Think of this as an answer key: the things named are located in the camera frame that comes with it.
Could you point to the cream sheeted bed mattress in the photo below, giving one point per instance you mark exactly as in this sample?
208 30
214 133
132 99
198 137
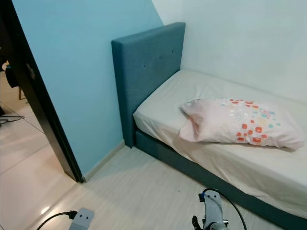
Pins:
240 167

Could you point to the teal fabric headboard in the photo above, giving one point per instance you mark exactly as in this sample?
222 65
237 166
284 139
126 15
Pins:
146 67

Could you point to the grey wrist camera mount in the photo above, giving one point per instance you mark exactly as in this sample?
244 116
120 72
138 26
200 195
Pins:
212 211
82 219

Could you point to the teal bed base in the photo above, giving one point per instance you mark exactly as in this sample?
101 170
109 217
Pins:
172 158

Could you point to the black door frame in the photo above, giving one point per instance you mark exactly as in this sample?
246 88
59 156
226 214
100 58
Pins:
43 103

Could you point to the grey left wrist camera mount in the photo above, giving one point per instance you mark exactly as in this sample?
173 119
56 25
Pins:
82 219

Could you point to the pink pillow with orange print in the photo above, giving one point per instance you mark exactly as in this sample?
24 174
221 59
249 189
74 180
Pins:
216 122

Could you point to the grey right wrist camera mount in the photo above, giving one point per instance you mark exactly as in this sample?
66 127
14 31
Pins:
212 211

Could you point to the black hanging garment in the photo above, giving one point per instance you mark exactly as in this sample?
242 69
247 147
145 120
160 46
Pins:
10 76

